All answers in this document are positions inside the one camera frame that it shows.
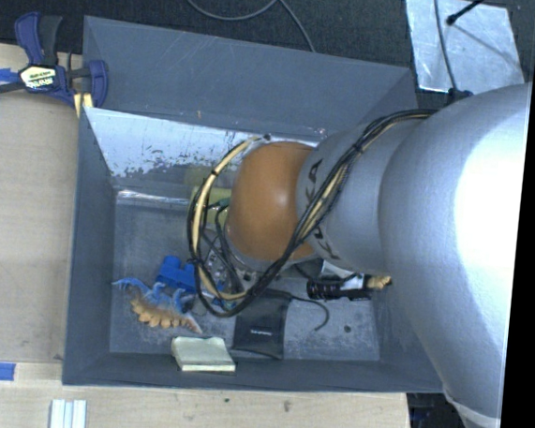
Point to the pale yellow sponge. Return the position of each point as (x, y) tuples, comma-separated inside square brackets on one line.
[(204, 355)]

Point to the blue plastic toy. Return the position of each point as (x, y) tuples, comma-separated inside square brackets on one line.
[(174, 274)]

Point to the blue and orange toy dinosaur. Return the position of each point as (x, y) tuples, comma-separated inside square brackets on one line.
[(159, 308)]

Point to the pale wood flat board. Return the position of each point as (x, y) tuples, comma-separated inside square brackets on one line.
[(25, 232)]

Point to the black fabric pouch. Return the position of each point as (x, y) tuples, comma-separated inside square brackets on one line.
[(261, 325)]

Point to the grey metal bin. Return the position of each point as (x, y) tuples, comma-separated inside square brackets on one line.
[(168, 72)]

